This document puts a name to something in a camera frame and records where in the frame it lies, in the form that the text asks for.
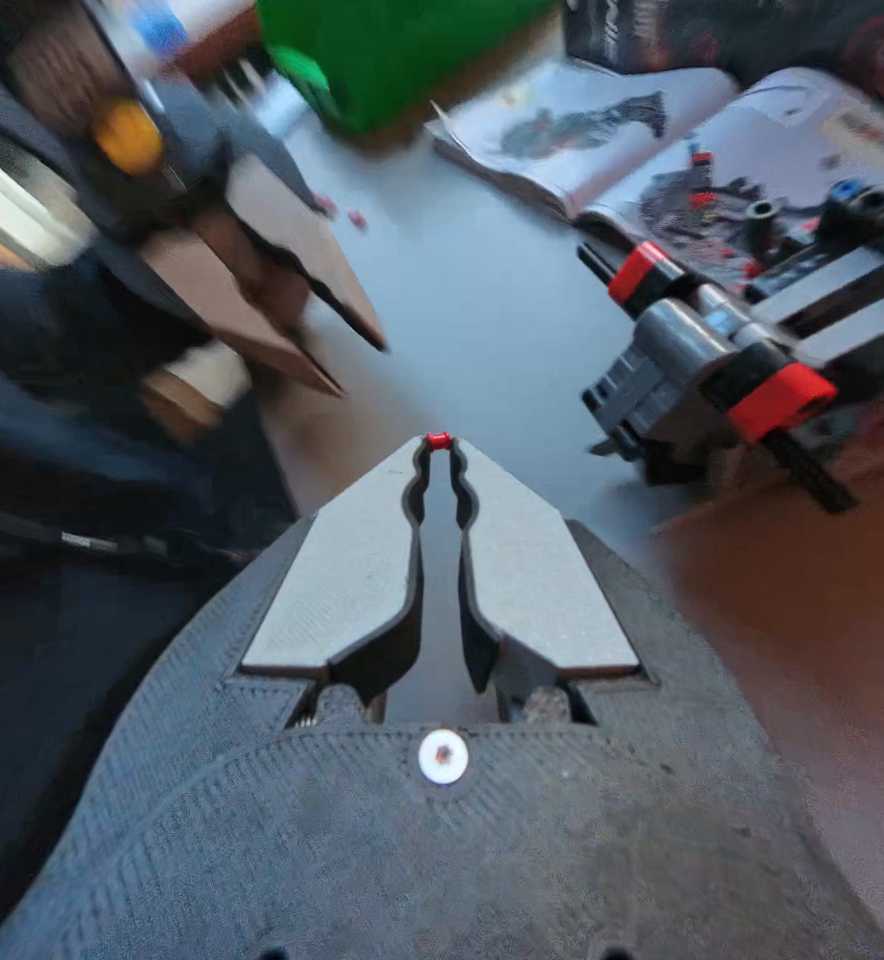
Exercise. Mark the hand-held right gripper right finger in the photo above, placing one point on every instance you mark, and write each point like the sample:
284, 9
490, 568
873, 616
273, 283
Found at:
547, 592

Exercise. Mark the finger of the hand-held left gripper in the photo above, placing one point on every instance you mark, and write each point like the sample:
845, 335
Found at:
216, 300
299, 232

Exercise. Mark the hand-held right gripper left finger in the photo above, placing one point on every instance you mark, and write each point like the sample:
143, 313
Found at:
344, 577

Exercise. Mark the black grey lego truck model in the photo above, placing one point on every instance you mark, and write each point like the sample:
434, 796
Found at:
674, 360

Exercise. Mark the black lego axle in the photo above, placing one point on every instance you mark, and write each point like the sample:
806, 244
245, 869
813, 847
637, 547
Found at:
817, 480

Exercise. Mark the person's left forearm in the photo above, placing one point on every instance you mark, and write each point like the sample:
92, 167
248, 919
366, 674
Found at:
51, 337

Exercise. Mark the black toy set box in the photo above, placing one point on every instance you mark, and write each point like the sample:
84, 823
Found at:
712, 30

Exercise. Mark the person's left hand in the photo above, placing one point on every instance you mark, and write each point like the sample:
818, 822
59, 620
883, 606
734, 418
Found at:
183, 412

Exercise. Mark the green plastic bin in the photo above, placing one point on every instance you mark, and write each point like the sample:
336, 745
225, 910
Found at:
412, 60

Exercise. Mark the open instruction booklet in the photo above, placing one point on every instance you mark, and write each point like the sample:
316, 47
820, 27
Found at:
562, 127

